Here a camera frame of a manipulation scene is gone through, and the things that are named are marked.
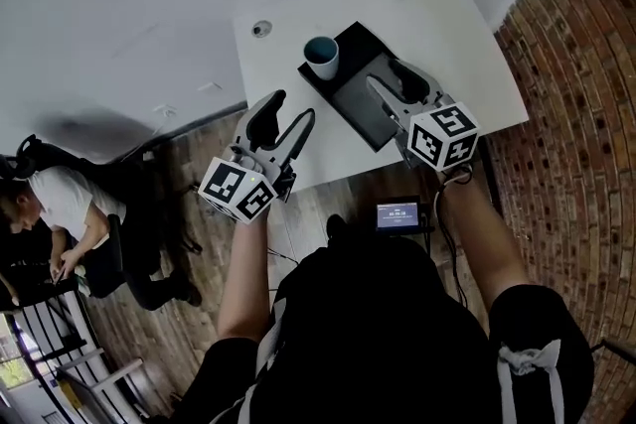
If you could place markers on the black tray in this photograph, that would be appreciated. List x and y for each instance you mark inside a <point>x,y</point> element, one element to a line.
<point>358,47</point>

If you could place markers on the black metal railing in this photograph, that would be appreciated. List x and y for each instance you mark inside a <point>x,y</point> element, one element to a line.
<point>47,310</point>

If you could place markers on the person's left hand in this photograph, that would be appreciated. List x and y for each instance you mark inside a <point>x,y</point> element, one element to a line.
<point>246,162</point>

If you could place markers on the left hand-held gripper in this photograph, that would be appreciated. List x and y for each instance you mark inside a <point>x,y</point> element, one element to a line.
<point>233,186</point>

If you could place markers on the teal cup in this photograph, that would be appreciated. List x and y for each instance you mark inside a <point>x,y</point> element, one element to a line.
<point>325,64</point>

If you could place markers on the small screen device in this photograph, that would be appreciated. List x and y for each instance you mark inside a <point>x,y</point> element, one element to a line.
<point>397,215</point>

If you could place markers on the person's black shirt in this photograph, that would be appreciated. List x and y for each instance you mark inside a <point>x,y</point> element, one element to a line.
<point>372,337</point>

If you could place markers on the person's right forearm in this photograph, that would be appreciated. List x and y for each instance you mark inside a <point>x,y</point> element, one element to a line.
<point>477,233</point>

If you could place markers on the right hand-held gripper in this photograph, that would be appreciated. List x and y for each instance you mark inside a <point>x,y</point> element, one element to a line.
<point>442,136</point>

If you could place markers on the white wall socket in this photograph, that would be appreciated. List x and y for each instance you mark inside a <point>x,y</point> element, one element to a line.
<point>165,110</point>

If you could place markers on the person's left forearm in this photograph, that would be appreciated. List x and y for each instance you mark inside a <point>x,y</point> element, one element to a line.
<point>243,278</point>

